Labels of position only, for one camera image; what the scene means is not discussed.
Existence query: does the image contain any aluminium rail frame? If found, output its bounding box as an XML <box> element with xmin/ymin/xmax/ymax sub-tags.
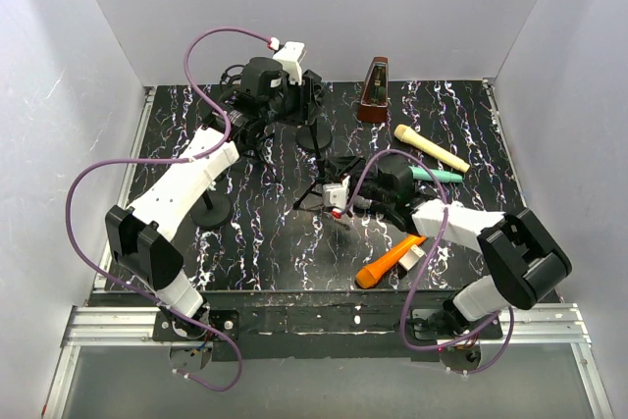
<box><xmin>41</xmin><ymin>84</ymin><xmax>614</xmax><ymax>419</ymax></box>

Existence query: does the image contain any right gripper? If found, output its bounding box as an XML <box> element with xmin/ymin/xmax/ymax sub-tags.
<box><xmin>329</xmin><ymin>154</ymin><xmax>394</xmax><ymax>206</ymax></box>

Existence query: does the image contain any tripod shock-mount mic stand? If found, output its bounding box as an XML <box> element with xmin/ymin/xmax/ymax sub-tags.
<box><xmin>219</xmin><ymin>64</ymin><xmax>278</xmax><ymax>182</ymax></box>

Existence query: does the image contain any small white blue box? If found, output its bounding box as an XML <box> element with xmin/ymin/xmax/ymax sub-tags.
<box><xmin>398</xmin><ymin>244</ymin><xmax>425</xmax><ymax>272</ymax></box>

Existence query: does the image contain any green microphone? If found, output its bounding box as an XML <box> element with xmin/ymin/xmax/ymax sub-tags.
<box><xmin>409</xmin><ymin>166</ymin><xmax>463</xmax><ymax>183</ymax></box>

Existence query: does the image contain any orange microphone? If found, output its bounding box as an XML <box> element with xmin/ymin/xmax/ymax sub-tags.
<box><xmin>355</xmin><ymin>236</ymin><xmax>427</xmax><ymax>289</ymax></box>

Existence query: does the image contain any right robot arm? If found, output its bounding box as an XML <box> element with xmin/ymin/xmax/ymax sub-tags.
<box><xmin>323</xmin><ymin>149</ymin><xmax>572</xmax><ymax>339</ymax></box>

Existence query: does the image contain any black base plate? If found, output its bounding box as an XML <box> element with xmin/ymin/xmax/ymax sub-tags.
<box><xmin>87</xmin><ymin>288</ymin><xmax>560</xmax><ymax>361</ymax></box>

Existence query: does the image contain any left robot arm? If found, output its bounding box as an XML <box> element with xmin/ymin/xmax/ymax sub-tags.
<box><xmin>105</xmin><ymin>42</ymin><xmax>327</xmax><ymax>340</ymax></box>

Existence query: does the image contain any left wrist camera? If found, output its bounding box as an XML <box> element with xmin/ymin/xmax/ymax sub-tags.
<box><xmin>272</xmin><ymin>41</ymin><xmax>306</xmax><ymax>85</ymax></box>

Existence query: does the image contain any short round-base mic stand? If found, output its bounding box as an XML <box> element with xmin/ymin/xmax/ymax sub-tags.
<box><xmin>190</xmin><ymin>190</ymin><xmax>233</xmax><ymax>231</ymax></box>

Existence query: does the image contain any tripod stand for green mic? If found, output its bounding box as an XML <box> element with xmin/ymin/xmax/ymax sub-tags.
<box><xmin>292</xmin><ymin>119</ymin><xmax>352</xmax><ymax>220</ymax></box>

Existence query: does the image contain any brown metronome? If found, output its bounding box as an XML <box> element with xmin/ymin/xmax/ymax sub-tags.
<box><xmin>356</xmin><ymin>56</ymin><xmax>389</xmax><ymax>125</ymax></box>

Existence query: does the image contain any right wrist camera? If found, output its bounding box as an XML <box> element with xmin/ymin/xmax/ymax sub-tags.
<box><xmin>322</xmin><ymin>176</ymin><xmax>350</xmax><ymax>219</ymax></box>

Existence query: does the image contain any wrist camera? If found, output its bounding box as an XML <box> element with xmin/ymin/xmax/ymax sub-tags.
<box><xmin>322</xmin><ymin>176</ymin><xmax>350</xmax><ymax>219</ymax></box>
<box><xmin>272</xmin><ymin>41</ymin><xmax>306</xmax><ymax>85</ymax></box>

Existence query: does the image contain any black silver-mesh microphone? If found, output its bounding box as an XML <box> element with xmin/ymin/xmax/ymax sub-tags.
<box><xmin>353</xmin><ymin>196</ymin><xmax>406</xmax><ymax>232</ymax></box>

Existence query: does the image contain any cream microphone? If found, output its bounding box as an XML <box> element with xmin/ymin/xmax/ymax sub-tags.
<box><xmin>393</xmin><ymin>125</ymin><xmax>470</xmax><ymax>173</ymax></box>

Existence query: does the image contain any round-base stand for cream mic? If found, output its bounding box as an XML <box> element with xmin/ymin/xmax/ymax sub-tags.
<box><xmin>295</xmin><ymin>119</ymin><xmax>333</xmax><ymax>152</ymax></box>

